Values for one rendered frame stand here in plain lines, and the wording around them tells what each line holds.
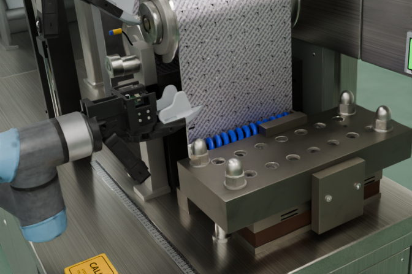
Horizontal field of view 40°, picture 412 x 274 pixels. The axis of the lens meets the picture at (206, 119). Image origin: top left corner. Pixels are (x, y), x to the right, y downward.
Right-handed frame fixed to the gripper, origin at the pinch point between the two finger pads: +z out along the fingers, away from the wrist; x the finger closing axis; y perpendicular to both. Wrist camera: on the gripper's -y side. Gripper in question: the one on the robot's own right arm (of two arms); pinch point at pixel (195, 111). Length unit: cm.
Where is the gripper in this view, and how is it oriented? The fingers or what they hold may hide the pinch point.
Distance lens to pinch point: 101.8
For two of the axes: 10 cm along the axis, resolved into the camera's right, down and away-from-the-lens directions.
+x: -5.0, -3.3, 8.0
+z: 8.6, -2.7, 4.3
